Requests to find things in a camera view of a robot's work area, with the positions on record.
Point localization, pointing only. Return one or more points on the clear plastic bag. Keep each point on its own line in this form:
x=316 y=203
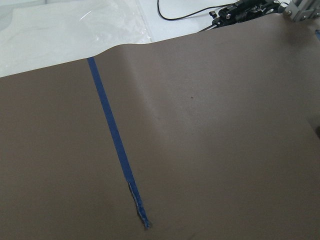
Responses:
x=61 y=29

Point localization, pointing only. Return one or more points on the aluminium frame post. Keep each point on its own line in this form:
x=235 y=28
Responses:
x=300 y=10

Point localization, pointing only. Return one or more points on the black cable bundle device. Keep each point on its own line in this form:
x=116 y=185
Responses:
x=243 y=11

